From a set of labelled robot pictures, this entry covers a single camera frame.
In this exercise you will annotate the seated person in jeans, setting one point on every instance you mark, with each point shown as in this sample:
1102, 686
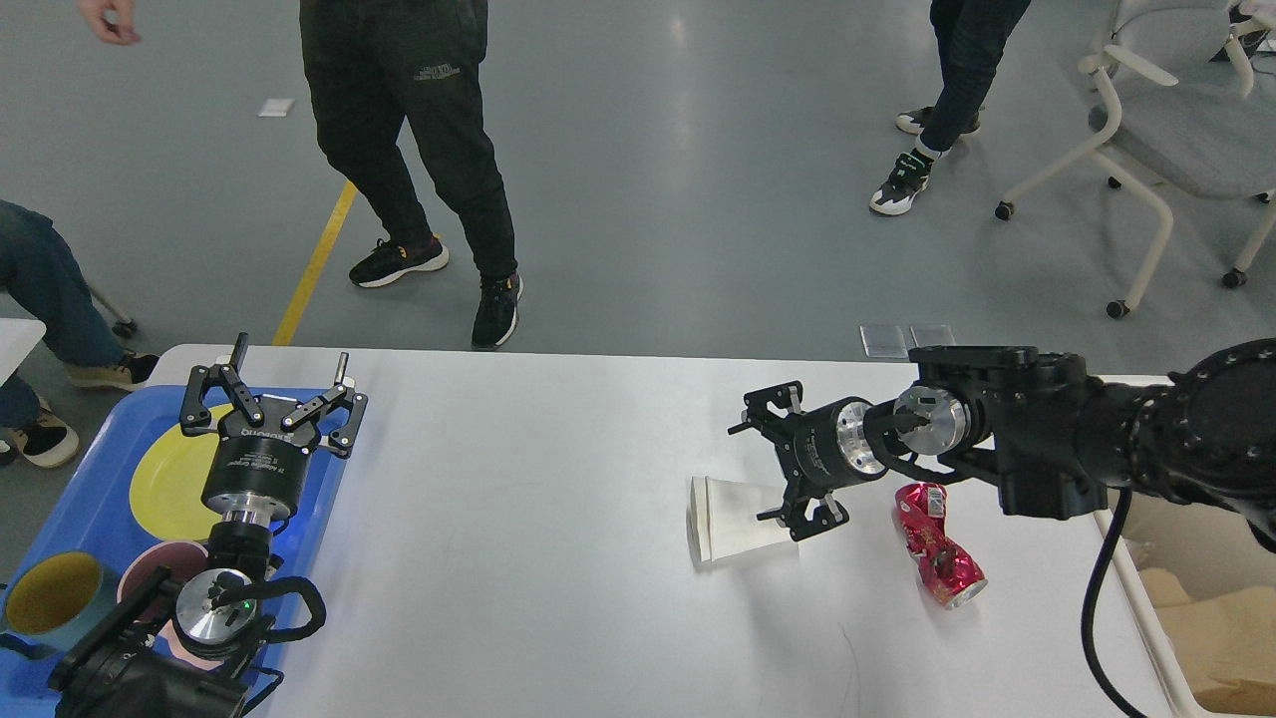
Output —
39, 271

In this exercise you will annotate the white plastic bin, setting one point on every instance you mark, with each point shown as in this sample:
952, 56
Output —
1210, 550

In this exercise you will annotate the teal mug yellow inside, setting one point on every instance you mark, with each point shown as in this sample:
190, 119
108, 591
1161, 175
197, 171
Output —
51, 606

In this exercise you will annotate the blue plastic tray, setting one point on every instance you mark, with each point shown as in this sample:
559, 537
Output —
95, 515

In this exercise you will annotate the yellow plastic plate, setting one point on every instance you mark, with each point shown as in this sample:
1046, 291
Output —
167, 487

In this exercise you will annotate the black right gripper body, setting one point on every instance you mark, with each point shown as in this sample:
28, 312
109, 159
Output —
827, 448

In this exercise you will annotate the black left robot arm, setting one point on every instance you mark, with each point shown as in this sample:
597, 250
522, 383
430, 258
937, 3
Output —
190, 646

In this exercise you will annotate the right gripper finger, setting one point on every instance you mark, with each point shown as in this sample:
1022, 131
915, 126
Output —
807, 510
776, 412

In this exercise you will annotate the white table edge left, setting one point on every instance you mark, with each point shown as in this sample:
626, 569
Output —
18, 338

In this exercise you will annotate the person in dark jeans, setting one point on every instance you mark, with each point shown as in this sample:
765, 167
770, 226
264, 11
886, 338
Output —
971, 39

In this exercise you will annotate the person in black trousers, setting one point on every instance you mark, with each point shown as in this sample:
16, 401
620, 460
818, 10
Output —
375, 67

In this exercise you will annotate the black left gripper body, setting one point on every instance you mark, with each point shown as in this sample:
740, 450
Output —
269, 461

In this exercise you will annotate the white paper cup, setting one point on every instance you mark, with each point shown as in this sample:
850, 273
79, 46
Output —
723, 519

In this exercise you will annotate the crushed red can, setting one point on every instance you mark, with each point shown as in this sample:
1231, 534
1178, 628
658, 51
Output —
946, 569

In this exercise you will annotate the white chair leg left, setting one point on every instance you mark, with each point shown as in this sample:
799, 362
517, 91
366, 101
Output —
124, 324

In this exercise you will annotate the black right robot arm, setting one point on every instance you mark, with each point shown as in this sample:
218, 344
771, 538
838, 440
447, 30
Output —
1049, 436

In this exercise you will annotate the grey office chair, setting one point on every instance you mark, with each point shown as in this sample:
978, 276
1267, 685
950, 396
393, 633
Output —
1175, 91

